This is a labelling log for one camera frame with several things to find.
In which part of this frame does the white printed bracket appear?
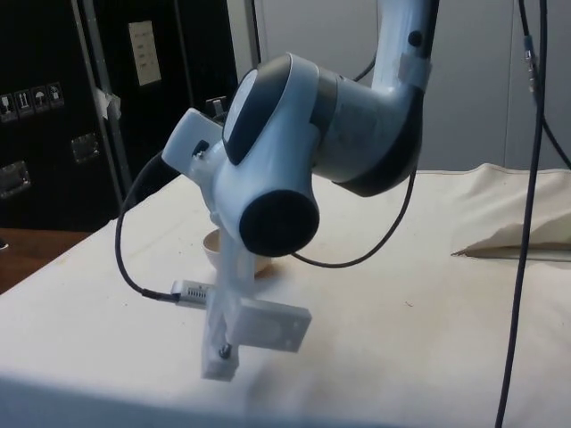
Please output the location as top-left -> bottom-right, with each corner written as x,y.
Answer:
201,240 -> 312,382

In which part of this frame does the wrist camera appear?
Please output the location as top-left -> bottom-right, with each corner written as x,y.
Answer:
161,108 -> 223,180

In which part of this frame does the white bowl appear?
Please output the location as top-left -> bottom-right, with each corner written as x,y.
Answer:
202,229 -> 274,274

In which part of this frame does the pale locker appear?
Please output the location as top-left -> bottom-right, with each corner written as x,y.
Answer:
505,0 -> 571,173
421,0 -> 508,173

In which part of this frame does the small silver device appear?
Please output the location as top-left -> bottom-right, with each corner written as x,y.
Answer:
171,279 -> 212,310

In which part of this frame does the black cable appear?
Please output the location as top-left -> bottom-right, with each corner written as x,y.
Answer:
114,151 -> 175,301
517,0 -> 571,171
492,0 -> 550,428
292,171 -> 418,269

